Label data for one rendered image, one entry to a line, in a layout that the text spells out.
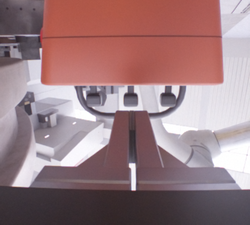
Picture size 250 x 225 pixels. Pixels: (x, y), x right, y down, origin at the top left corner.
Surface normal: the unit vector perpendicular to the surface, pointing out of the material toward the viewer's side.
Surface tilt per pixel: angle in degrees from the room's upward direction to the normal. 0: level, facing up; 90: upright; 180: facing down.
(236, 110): 90
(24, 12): 90
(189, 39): 97
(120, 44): 97
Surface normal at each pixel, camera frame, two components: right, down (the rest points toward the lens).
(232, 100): -0.40, 0.25
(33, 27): 0.36, 0.26
